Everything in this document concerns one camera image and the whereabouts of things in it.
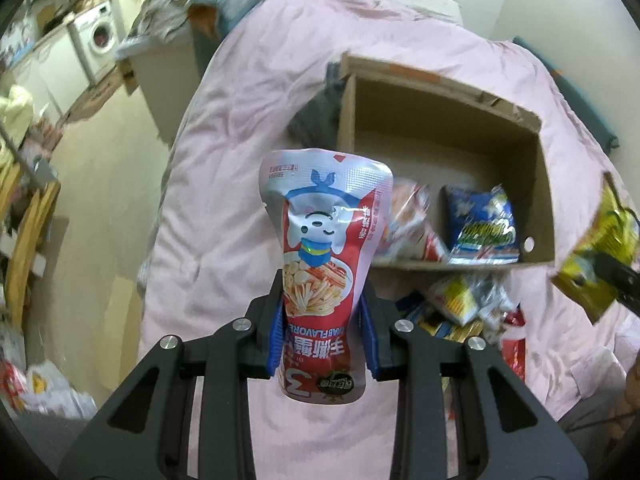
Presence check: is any yellow chip bag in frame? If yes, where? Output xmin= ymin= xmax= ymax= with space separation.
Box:
xmin=551 ymin=172 xmax=639 ymax=323

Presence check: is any red white snack pouch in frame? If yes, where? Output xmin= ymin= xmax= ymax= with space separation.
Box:
xmin=259 ymin=148 xmax=394 ymax=404

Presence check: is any yellow white snack packet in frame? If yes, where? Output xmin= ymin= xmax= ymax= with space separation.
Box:
xmin=426 ymin=273 xmax=518 ymax=326

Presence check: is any blue snack bag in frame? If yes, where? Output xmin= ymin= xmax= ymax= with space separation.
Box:
xmin=444 ymin=185 xmax=520 ymax=266

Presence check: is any pink duvet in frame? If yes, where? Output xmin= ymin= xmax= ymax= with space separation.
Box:
xmin=139 ymin=0 xmax=639 ymax=479

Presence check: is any white red snack bag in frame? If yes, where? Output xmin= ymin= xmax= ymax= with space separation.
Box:
xmin=375 ymin=178 xmax=449 ymax=262

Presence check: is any cardboard box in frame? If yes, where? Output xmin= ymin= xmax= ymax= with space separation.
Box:
xmin=336 ymin=53 xmax=555 ymax=268

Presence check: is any dark grey striped garment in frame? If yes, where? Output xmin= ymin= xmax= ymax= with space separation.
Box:
xmin=288 ymin=63 xmax=346 ymax=150

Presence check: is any white washing machine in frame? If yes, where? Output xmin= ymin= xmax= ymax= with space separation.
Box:
xmin=67 ymin=0 xmax=119 ymax=86

